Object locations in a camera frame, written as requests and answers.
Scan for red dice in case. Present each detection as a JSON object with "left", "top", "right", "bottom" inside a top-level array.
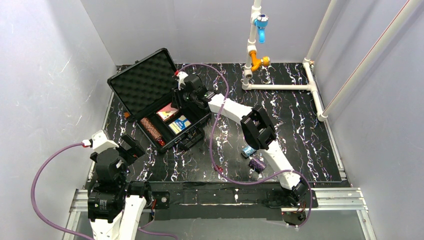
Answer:
[{"left": 157, "top": 139, "right": 166, "bottom": 147}]

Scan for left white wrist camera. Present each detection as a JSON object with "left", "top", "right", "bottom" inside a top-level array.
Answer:
[{"left": 91, "top": 129, "right": 119, "bottom": 154}]

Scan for light blue poker chip stack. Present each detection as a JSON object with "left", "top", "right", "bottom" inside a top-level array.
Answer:
[{"left": 241, "top": 145, "right": 257, "bottom": 158}]

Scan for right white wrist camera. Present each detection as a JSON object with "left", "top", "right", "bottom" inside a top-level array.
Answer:
[{"left": 175, "top": 71, "right": 188, "bottom": 91}]

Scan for black foam-lined poker case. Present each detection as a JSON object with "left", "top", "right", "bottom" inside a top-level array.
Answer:
[{"left": 107, "top": 48, "right": 211, "bottom": 153}]

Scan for red dice pair on table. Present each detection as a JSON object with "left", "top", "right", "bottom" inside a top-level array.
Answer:
[{"left": 215, "top": 165, "right": 223, "bottom": 173}]

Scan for red playing card box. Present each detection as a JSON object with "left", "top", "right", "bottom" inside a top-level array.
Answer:
[{"left": 156, "top": 102, "right": 179, "bottom": 122}]

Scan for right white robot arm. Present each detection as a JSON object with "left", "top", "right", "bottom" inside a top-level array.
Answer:
[{"left": 171, "top": 71, "right": 310, "bottom": 206}]

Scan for purple poker chip stack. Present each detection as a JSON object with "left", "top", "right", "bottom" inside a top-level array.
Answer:
[{"left": 248, "top": 157, "right": 267, "bottom": 174}]

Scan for white PVC pipe frame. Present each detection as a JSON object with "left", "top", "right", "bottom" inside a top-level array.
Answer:
[{"left": 241, "top": 0, "right": 424, "bottom": 122}]

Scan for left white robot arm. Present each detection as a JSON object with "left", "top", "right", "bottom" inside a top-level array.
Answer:
[{"left": 87, "top": 130, "right": 153, "bottom": 240}]

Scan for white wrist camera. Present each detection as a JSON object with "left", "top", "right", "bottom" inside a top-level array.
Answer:
[
  {"left": 175, "top": 71, "right": 188, "bottom": 91},
  {"left": 91, "top": 129, "right": 119, "bottom": 154}
]

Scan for orange pipe fitting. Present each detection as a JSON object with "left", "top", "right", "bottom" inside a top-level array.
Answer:
[{"left": 249, "top": 50, "right": 271, "bottom": 72}]

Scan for orange black poker chip stack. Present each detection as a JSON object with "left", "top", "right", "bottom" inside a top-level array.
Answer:
[{"left": 140, "top": 117, "right": 163, "bottom": 141}]

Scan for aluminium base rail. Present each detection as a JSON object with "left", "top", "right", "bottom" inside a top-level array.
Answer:
[{"left": 62, "top": 188, "right": 377, "bottom": 240}]

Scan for blue playing card box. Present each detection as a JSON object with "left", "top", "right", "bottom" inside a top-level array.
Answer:
[{"left": 168, "top": 115, "right": 191, "bottom": 135}]

